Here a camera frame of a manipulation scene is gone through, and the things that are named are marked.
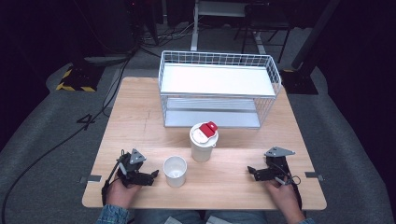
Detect white tumbler with red lid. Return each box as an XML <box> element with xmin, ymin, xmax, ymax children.
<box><xmin>189</xmin><ymin>120</ymin><xmax>219</xmax><ymax>163</ymax></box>

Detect person's left hand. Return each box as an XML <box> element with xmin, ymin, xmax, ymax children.
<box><xmin>106</xmin><ymin>176</ymin><xmax>142</xmax><ymax>209</ymax></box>

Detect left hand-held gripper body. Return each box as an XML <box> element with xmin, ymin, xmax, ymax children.
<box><xmin>116</xmin><ymin>148</ymin><xmax>155</xmax><ymax>188</ymax></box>

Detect left hand-held gripper black cable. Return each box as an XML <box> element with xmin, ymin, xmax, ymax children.
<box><xmin>101</xmin><ymin>160</ymin><xmax>123</xmax><ymax>206</ymax></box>

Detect hand-held gripper black cable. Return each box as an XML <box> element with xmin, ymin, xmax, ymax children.
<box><xmin>281</xmin><ymin>167</ymin><xmax>304</xmax><ymax>210</ymax></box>
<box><xmin>101</xmin><ymin>160</ymin><xmax>123</xmax><ymax>206</ymax></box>

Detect grey tape piece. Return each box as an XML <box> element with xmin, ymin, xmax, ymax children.
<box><xmin>304</xmin><ymin>171</ymin><xmax>325</xmax><ymax>182</ymax></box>
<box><xmin>78</xmin><ymin>175</ymin><xmax>103</xmax><ymax>184</ymax></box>

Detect bundle of floor cables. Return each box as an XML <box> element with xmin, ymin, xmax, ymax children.
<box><xmin>138</xmin><ymin>20</ymin><xmax>195</xmax><ymax>59</ymax></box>

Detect right hand-held gripper black cable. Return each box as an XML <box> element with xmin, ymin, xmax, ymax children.
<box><xmin>281</xmin><ymin>167</ymin><xmax>304</xmax><ymax>210</ymax></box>

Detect black cabinet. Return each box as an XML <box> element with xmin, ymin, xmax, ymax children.
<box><xmin>73</xmin><ymin>0</ymin><xmax>142</xmax><ymax>62</ymax></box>

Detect yellow black striped base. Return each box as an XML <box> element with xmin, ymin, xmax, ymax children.
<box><xmin>55</xmin><ymin>63</ymin><xmax>106</xmax><ymax>93</ymax></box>

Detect person's right hand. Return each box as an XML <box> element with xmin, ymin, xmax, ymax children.
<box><xmin>265</xmin><ymin>178</ymin><xmax>305</xmax><ymax>219</ymax></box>

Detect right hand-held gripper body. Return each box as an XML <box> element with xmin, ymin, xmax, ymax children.
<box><xmin>253</xmin><ymin>146</ymin><xmax>296</xmax><ymax>185</ymax></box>

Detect white cup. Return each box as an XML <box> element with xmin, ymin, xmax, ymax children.
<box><xmin>163</xmin><ymin>155</ymin><xmax>189</xmax><ymax>189</ymax></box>

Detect black chair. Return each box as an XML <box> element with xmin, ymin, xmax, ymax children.
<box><xmin>233</xmin><ymin>2</ymin><xmax>292</xmax><ymax>64</ymax></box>

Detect black slanted stand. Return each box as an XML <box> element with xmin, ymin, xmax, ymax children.
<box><xmin>279</xmin><ymin>0</ymin><xmax>341</xmax><ymax>95</ymax></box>

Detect long black floor cable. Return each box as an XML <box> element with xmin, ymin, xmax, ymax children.
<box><xmin>0</xmin><ymin>54</ymin><xmax>134</xmax><ymax>224</ymax></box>

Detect white metal desk frame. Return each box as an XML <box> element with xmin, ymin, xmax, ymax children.
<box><xmin>190</xmin><ymin>0</ymin><xmax>250</xmax><ymax>52</ymax></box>

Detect white wire shelf rack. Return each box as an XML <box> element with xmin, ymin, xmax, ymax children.
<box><xmin>158</xmin><ymin>49</ymin><xmax>283</xmax><ymax>130</ymax></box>

